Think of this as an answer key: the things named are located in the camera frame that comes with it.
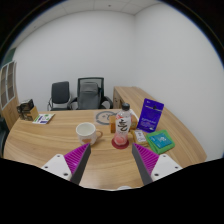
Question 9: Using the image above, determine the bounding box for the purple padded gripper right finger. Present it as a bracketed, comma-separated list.
[132, 143, 182, 185]

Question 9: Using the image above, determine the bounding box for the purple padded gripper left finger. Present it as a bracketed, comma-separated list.
[42, 143, 91, 185]

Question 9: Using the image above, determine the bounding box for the clear bottle with pink drink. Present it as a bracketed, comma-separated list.
[113, 103, 132, 147]

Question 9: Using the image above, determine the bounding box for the green flat box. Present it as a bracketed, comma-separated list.
[146, 130, 175, 154]

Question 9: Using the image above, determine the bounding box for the small white label box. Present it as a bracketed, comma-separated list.
[133, 130, 148, 145]

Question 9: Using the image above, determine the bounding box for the white ceramic mug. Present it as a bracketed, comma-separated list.
[76, 122, 103, 145]

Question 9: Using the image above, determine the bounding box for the red round coaster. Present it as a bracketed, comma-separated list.
[111, 139, 129, 149]

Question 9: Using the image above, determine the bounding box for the wooden L-shaped desk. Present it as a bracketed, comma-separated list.
[2, 86, 208, 191]

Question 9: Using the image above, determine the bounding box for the purple standing pouch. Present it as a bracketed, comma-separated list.
[137, 98, 164, 133]

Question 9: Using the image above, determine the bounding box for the round grey patterned plate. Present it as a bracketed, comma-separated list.
[95, 111, 115, 125]

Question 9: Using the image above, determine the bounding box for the dark box on desk corner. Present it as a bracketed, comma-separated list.
[16, 99, 38, 121]

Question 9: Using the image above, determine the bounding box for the black office chair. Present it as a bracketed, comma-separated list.
[47, 81, 71, 111]

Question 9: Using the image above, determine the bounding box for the grey mesh office chair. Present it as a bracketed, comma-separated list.
[70, 77, 113, 110]

